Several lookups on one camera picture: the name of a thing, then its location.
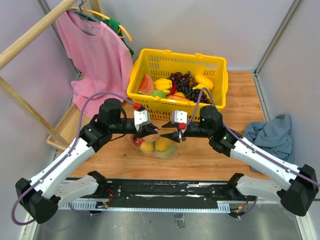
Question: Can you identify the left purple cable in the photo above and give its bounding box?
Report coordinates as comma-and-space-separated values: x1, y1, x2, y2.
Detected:
11, 91, 136, 226

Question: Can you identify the yellow banana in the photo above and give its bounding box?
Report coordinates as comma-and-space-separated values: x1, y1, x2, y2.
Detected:
192, 83, 209, 98

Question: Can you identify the green guava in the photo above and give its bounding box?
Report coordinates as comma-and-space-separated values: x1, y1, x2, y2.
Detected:
150, 89, 167, 99

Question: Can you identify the yellow bell pepper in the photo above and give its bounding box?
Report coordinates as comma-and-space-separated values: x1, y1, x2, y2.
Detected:
154, 78, 173, 90

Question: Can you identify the yellow clothes hanger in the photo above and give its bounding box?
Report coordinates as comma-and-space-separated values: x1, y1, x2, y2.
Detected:
69, 0, 133, 42

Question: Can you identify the dark grapes bunch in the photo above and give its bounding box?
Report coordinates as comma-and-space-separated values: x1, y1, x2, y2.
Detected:
167, 71, 211, 104

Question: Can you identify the blue cloth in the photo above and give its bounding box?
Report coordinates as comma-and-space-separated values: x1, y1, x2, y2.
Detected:
244, 114, 294, 164

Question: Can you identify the red chili pepper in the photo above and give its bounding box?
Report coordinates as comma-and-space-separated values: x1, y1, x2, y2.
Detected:
170, 81, 177, 95

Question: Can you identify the apple slice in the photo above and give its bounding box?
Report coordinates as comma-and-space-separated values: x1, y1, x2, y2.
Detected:
166, 94, 190, 102

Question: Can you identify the wooden clothes rack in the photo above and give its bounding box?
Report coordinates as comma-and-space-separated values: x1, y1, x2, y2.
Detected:
0, 0, 103, 156

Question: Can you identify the peach fruit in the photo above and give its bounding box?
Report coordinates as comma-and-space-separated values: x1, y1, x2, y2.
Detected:
142, 134, 160, 143
140, 141, 154, 153

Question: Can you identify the green cabbage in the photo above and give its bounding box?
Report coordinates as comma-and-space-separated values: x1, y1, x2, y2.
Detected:
160, 144, 176, 159

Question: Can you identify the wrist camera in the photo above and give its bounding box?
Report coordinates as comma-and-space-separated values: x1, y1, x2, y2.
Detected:
171, 110, 188, 130
133, 102, 151, 131

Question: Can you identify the green garment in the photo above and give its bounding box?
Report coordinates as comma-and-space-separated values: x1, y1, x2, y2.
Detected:
102, 18, 135, 57

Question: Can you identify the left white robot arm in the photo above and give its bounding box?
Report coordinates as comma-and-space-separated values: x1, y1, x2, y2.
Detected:
11, 98, 158, 225

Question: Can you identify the pink t-shirt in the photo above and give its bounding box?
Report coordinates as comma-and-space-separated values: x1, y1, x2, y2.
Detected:
56, 11, 133, 118

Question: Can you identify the purple cable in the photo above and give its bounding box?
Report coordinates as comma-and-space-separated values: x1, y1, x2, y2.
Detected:
184, 87, 320, 188
11, 91, 136, 226

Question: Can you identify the yellow plastic basket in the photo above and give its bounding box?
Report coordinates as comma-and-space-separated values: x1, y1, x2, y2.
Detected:
127, 48, 229, 120

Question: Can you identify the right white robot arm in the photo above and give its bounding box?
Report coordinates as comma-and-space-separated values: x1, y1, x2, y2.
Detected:
162, 105, 320, 217

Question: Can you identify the teal clothes hanger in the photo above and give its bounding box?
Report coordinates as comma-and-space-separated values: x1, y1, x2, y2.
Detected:
67, 0, 101, 23

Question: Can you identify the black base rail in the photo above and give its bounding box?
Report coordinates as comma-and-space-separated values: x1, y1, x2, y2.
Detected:
87, 179, 247, 211

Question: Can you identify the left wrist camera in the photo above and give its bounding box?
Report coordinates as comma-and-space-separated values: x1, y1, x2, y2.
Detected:
133, 102, 151, 131

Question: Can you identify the red bell pepper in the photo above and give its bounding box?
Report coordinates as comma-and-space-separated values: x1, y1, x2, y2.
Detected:
131, 138, 143, 149

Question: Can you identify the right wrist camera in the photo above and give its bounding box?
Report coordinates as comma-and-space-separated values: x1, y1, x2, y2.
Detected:
171, 110, 188, 130

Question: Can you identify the watermelon slice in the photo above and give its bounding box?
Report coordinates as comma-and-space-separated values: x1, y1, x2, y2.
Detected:
138, 74, 154, 95

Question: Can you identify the yellow mango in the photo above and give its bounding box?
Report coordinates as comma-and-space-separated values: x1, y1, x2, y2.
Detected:
195, 74, 214, 90

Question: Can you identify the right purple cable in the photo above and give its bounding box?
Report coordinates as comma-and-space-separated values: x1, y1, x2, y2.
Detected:
184, 87, 320, 188

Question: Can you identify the yellow lemon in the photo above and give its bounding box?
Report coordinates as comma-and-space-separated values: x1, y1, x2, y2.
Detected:
155, 137, 172, 152

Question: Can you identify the clear zip top bag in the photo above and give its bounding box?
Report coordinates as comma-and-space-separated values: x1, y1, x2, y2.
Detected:
128, 133, 179, 159

